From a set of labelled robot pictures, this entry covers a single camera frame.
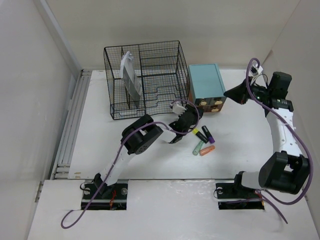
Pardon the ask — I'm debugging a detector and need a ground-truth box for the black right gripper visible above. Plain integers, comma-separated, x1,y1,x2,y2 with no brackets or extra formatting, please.
223,76,272,105

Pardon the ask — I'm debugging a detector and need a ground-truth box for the yellow highlighter marker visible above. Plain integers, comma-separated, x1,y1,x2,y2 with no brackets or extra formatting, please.
192,128,209,144

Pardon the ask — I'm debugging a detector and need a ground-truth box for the purple highlighter marker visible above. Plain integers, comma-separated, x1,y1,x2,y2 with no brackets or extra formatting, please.
201,125,215,144

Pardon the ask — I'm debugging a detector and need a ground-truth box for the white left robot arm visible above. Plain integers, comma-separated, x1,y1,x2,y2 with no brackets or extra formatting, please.
93,101,204,199

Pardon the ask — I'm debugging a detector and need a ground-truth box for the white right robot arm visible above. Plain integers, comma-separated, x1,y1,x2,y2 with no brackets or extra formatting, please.
224,71,310,197

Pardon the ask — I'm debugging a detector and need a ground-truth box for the blue orange drawer box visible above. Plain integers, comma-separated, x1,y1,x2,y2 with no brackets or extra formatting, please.
188,63,227,113

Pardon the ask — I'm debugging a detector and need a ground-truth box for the green correction tape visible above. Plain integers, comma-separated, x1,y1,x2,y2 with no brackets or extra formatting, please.
192,140,204,156

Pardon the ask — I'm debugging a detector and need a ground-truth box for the orange correction tape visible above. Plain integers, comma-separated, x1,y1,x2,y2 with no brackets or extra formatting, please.
199,145,216,156

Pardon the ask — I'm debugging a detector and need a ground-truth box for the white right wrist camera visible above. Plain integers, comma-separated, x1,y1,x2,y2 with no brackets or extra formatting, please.
250,63,263,81

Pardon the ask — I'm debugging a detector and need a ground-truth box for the black wire mesh desk organizer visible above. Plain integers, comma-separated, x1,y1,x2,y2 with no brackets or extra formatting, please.
103,40,190,120

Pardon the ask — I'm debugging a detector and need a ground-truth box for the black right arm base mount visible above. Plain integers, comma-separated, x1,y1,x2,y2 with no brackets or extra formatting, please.
214,182,265,210

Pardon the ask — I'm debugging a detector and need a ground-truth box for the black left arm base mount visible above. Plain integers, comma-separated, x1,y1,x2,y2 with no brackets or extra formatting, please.
79,180,129,211

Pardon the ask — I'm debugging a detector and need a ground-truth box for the aluminium rail frame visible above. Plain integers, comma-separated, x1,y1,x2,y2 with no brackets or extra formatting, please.
48,69,93,180

